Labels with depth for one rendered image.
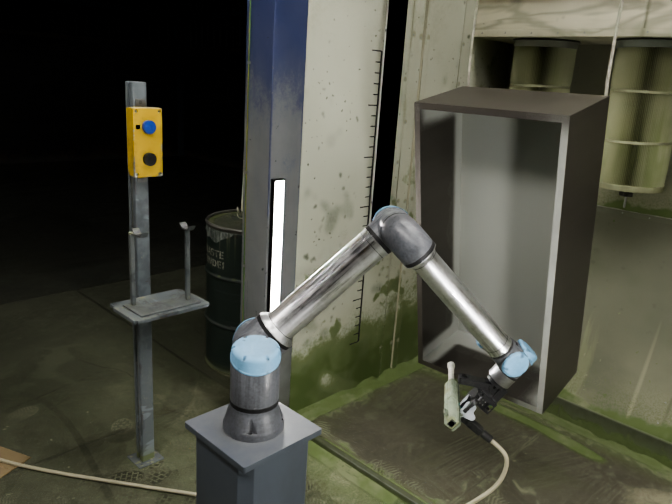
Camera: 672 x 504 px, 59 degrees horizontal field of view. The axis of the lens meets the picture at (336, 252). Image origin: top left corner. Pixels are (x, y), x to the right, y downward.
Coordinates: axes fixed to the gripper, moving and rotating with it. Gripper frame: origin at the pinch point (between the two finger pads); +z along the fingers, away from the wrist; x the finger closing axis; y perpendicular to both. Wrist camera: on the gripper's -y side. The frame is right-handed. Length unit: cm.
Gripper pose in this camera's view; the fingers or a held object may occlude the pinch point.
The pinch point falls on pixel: (456, 413)
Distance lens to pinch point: 234.3
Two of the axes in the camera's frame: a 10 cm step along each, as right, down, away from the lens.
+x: 1.7, -2.4, 9.6
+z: -6.1, 7.4, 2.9
